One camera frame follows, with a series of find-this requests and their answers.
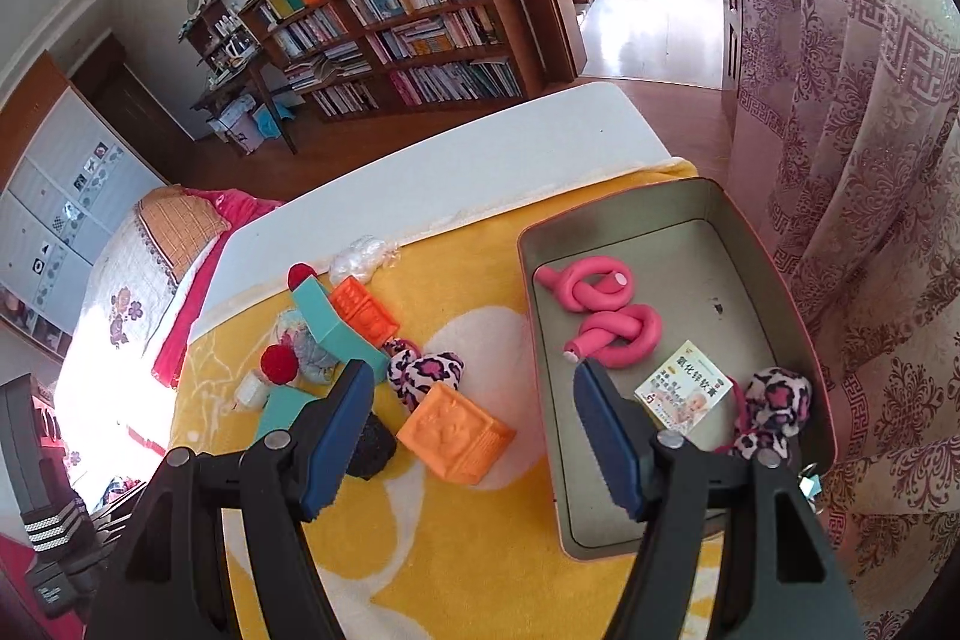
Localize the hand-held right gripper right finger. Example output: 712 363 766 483
572 359 867 640

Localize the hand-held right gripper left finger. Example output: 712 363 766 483
86 359 376 640

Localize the teal cardboard box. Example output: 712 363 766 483
289 278 391 382
253 383 331 446

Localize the white roll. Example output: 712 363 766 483
234 370 271 412

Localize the leopard print scrunchie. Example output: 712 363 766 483
724 366 815 461
384 340 466 416

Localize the orange block with figure relief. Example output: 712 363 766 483
395 381 518 485

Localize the red metal tin container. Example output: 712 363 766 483
516 176 839 562

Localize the grey knitted scrunchie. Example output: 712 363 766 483
296 329 338 386

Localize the small medicine booklet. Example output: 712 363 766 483
634 340 734 438

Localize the pink foam hair curler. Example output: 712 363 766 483
534 257 632 313
564 302 665 371

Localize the orange block with dots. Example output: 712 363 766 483
328 278 400 345

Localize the yellow and white towel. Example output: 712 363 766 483
166 156 725 640

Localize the clear plastic bag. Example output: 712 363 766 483
328 235 402 283

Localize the floral bed quilt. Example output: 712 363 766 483
52 186 286 513

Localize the orange checked pillow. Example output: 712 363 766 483
135 186 233 259

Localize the white table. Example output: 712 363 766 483
187 81 672 341

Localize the white panelled wardrobe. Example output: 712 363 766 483
0 51 170 363

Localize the pink storage bin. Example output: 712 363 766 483
217 96 263 154

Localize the pink patterned curtain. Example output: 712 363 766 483
724 0 960 640

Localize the dark wooden shelf desk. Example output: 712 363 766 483
178 0 301 157

